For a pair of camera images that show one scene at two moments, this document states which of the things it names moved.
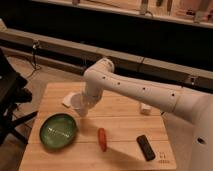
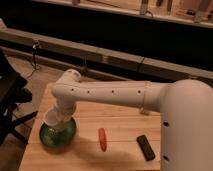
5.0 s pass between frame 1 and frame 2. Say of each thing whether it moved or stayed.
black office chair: stayed
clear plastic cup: moved
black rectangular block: stayed
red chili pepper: stayed
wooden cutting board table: stayed
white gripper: moved
